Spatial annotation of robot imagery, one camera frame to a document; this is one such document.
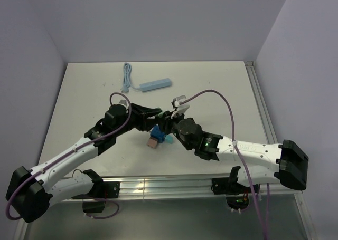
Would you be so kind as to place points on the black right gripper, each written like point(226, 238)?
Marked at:
point(167, 118)

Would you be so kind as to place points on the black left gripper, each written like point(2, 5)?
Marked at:
point(141, 113)

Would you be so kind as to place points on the blue cube socket adapter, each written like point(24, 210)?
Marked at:
point(157, 134)

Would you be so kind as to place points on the teal charger plug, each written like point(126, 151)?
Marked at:
point(169, 139)

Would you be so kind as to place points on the pink charger plug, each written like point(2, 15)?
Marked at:
point(152, 142)

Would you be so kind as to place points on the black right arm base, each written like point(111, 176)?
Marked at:
point(232, 190)

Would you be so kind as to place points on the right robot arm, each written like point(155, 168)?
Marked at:
point(255, 163)

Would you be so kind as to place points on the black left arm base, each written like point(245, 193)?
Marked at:
point(99, 198)

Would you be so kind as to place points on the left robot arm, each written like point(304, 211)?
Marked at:
point(31, 191)

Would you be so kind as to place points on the light blue power strip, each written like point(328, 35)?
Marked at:
point(154, 85)

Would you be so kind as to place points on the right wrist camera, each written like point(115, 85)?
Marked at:
point(179, 106)

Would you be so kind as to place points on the aluminium front rail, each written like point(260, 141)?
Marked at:
point(141, 188)

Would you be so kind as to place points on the aluminium side rail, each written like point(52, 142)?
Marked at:
point(261, 130)

